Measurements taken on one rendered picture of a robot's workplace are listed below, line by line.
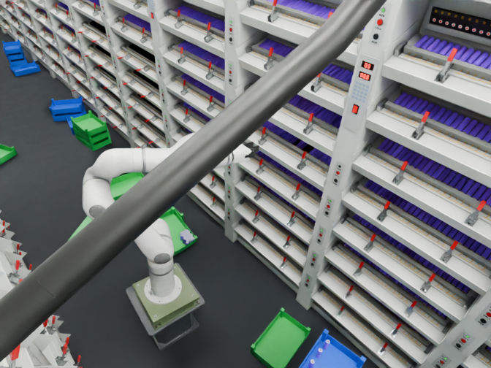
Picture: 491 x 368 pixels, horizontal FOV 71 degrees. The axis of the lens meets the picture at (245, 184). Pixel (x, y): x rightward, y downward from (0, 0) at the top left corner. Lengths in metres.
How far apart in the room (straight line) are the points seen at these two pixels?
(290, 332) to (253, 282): 0.39
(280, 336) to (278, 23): 1.65
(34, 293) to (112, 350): 2.03
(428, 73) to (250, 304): 1.63
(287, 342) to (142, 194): 2.01
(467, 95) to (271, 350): 1.60
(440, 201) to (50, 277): 1.29
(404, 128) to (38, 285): 1.22
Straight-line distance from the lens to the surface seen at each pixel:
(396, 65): 1.26
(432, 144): 1.28
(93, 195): 1.35
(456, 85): 1.20
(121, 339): 2.25
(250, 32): 1.74
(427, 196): 1.39
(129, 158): 1.30
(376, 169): 1.43
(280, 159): 1.72
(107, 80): 3.51
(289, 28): 1.48
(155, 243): 1.55
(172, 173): 0.21
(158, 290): 1.86
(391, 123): 1.33
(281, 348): 2.17
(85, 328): 2.35
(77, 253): 0.21
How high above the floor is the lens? 1.97
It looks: 41 degrees down
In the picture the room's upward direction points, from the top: 3 degrees clockwise
